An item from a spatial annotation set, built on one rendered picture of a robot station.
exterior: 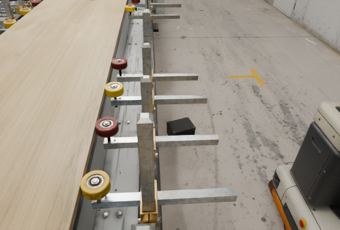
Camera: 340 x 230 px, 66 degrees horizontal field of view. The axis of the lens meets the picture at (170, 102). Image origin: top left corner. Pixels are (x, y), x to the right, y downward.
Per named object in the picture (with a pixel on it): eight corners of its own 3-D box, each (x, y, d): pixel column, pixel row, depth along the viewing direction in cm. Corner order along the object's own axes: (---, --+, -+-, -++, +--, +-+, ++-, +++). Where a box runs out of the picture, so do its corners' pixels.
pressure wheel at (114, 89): (105, 111, 117) (102, 90, 110) (109, 101, 123) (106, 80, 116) (123, 112, 117) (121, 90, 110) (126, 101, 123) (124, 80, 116)
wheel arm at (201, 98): (205, 100, 124) (206, 93, 121) (206, 105, 121) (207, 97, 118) (112, 103, 121) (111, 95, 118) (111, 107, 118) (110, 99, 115)
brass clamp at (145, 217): (158, 189, 85) (158, 179, 82) (160, 229, 74) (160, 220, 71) (139, 190, 85) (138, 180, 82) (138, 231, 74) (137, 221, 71)
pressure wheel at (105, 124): (101, 155, 95) (97, 132, 88) (97, 141, 101) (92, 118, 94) (123, 149, 98) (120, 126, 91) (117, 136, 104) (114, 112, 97)
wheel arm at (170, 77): (197, 79, 145) (197, 72, 143) (198, 82, 143) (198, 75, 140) (117, 80, 142) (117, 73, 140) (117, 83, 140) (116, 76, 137)
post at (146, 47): (153, 134, 128) (151, 41, 100) (153, 139, 125) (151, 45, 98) (145, 134, 128) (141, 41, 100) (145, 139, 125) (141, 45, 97)
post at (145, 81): (154, 175, 108) (152, 74, 80) (154, 182, 105) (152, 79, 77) (145, 176, 108) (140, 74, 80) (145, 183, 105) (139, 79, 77)
